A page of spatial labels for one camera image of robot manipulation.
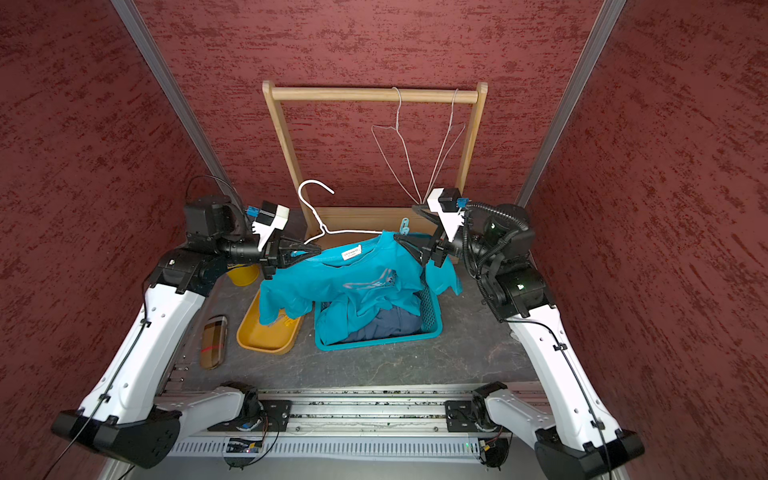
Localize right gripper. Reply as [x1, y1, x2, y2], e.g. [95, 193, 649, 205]
[396, 201, 503, 267]

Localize teal-grey clothespin top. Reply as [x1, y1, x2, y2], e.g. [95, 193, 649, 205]
[399, 217, 410, 235]

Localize white wire hanger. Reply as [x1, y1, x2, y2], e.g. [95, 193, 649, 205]
[296, 179, 385, 246]
[426, 89, 459, 196]
[370, 87, 423, 204]

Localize teal t-shirt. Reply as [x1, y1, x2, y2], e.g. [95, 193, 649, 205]
[260, 232, 462, 345]

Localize grey-blue t-shirt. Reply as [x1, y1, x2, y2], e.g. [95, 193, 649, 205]
[343, 307, 422, 343]

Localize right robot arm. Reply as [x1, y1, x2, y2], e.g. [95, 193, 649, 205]
[396, 199, 645, 479]

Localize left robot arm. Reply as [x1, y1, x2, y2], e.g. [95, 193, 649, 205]
[51, 195, 322, 469]

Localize wooden clothes rack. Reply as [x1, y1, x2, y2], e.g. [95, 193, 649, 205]
[262, 80, 488, 246]

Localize yellow pencil cup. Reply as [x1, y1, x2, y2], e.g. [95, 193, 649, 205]
[227, 265, 260, 287]

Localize teal plastic basket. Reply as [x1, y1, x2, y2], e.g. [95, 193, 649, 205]
[315, 287, 443, 352]

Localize yellow tray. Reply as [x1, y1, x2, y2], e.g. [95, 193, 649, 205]
[236, 291, 304, 355]

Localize brown transparent case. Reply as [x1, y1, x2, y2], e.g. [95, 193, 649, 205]
[199, 315, 228, 370]

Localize right corner aluminium profile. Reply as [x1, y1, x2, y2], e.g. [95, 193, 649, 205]
[516, 0, 626, 207]

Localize corner aluminium profile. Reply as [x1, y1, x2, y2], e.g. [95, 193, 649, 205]
[516, 0, 626, 207]
[110, 0, 242, 206]

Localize left corner aluminium profile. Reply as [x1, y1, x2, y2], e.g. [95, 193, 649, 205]
[110, 0, 242, 206]

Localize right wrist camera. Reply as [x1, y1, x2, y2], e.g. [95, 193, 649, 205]
[427, 188, 467, 241]

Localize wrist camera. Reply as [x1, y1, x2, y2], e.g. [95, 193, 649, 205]
[246, 201, 290, 251]
[427, 188, 467, 241]

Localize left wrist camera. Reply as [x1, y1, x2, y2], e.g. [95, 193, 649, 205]
[246, 201, 290, 251]

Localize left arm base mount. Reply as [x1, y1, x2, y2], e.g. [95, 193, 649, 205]
[208, 399, 293, 434]

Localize aluminium rail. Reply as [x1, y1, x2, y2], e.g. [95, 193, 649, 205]
[119, 383, 583, 463]

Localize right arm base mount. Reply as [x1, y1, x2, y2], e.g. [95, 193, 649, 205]
[444, 400, 503, 434]

